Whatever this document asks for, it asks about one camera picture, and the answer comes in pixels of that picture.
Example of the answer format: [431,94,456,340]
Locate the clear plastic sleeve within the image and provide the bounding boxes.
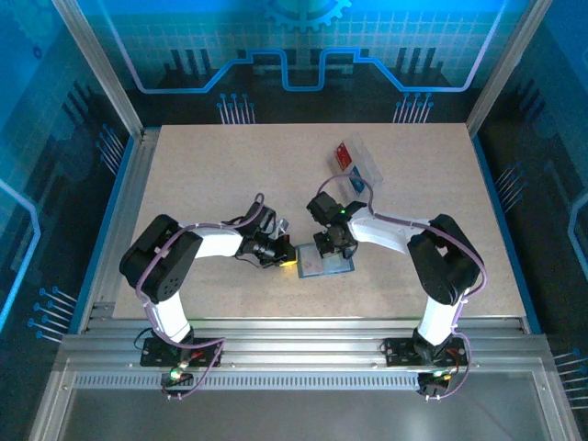
[324,131,385,204]

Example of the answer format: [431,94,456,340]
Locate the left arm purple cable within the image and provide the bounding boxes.
[135,192,266,401]

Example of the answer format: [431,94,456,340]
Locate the aluminium front frame rails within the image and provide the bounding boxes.
[53,315,555,374]

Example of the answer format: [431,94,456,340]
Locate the blue table edge strip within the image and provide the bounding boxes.
[68,135,139,334]
[471,132,543,334]

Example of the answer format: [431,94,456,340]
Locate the small LED control board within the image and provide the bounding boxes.
[417,370,454,399]
[160,369,194,399]

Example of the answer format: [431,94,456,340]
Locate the aluminium corner post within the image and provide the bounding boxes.
[466,0,555,137]
[51,0,144,139]

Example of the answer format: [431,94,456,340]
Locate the teal leather card holder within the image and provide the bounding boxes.
[295,243,356,280]

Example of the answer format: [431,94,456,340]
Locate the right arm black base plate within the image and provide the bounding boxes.
[383,337,470,368]

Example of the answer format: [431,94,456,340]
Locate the red credit card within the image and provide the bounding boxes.
[334,142,354,169]

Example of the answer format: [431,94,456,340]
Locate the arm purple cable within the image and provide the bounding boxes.
[135,192,266,401]
[316,173,488,401]

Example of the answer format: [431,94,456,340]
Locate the aluminium side rail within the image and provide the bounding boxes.
[77,130,162,334]

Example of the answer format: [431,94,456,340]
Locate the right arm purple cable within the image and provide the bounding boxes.
[316,173,488,401]

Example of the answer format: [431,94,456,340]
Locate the slotted grey cable duct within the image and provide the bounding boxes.
[72,374,422,391]

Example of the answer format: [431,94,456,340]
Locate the grey metal sheet panel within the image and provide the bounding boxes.
[54,370,557,441]

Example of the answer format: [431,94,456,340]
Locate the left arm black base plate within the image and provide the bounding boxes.
[140,336,222,368]

